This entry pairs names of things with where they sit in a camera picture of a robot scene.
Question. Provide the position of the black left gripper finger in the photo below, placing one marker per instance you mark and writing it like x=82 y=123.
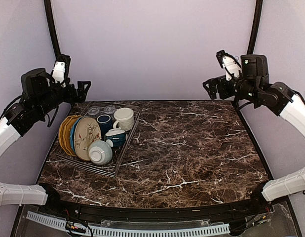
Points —
x=83 y=86
x=81 y=96

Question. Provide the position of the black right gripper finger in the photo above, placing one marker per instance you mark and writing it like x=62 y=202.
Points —
x=212 y=81
x=212 y=90

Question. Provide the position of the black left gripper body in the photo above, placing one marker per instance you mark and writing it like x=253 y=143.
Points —
x=70 y=97

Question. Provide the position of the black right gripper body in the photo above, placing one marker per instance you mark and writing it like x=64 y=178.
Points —
x=225 y=92

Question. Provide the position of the clear ribbed drinking glass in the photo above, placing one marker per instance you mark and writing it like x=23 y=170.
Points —
x=93 y=111

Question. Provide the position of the yellow bottom plate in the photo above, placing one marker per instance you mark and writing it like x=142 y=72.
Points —
x=87 y=131

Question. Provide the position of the dark blue mug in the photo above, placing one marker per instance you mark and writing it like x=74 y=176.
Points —
x=105 y=123

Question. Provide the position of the blue plate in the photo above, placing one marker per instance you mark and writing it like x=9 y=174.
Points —
x=72 y=134

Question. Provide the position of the yellow dotted top plate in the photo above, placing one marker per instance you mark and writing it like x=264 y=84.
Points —
x=60 y=136

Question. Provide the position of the cream ribbed mug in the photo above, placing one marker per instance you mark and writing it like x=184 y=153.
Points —
x=124 y=119

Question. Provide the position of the dark bowl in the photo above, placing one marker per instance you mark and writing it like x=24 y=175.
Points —
x=116 y=137

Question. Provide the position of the light green ceramic bowl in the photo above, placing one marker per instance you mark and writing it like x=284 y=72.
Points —
x=100 y=152

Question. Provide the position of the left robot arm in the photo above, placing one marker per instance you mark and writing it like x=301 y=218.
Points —
x=41 y=94

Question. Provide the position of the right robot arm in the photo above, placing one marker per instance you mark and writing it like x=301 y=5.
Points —
x=249 y=80

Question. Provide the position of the left wiring bundle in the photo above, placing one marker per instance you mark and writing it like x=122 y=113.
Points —
x=74 y=225

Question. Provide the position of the wiring bundle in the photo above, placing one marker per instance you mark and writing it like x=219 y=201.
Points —
x=258 y=219
x=74 y=225

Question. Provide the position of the right wiring bundle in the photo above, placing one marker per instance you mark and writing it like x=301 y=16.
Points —
x=258 y=219

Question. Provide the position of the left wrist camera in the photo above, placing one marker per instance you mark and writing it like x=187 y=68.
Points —
x=61 y=69

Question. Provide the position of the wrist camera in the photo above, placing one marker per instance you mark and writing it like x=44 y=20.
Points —
x=230 y=64
x=61 y=69

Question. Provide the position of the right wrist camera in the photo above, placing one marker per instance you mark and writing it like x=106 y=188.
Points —
x=230 y=64

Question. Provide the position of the left black frame post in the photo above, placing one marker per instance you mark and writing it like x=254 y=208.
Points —
x=51 y=27

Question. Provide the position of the black frame post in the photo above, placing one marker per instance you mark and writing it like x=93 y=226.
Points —
x=255 y=26
x=51 y=27

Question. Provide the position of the right black frame post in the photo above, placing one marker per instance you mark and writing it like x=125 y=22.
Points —
x=255 y=26

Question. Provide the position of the black front rail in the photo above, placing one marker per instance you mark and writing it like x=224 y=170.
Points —
x=235 y=213

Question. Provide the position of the light blue slotted cable duct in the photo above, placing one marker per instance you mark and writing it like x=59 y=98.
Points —
x=94 y=230

